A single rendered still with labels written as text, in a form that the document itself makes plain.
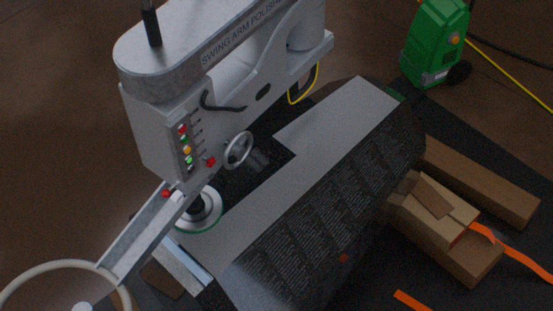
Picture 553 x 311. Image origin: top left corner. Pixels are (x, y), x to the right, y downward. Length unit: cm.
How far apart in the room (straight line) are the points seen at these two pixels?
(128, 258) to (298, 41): 100
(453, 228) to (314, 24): 136
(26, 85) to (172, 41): 268
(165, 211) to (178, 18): 76
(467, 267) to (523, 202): 52
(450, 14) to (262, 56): 184
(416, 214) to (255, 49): 144
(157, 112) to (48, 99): 246
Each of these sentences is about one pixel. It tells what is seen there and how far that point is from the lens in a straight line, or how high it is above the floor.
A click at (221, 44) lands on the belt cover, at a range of 199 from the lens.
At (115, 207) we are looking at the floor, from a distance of 375.
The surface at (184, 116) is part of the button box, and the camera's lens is 198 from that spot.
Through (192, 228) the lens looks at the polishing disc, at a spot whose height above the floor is 89.
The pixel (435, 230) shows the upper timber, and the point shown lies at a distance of 331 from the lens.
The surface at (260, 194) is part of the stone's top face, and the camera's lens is 261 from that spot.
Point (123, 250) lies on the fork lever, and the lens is 245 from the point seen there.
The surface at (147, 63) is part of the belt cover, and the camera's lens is 189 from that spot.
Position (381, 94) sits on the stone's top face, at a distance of 296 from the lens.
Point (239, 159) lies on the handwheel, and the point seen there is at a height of 119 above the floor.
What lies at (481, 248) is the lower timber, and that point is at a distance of 342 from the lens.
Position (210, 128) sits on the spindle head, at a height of 138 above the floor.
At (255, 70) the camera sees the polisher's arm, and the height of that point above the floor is 143.
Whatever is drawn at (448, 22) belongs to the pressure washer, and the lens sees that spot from 391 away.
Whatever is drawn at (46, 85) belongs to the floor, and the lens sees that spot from 449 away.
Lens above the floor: 302
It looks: 52 degrees down
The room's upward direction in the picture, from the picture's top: 3 degrees counter-clockwise
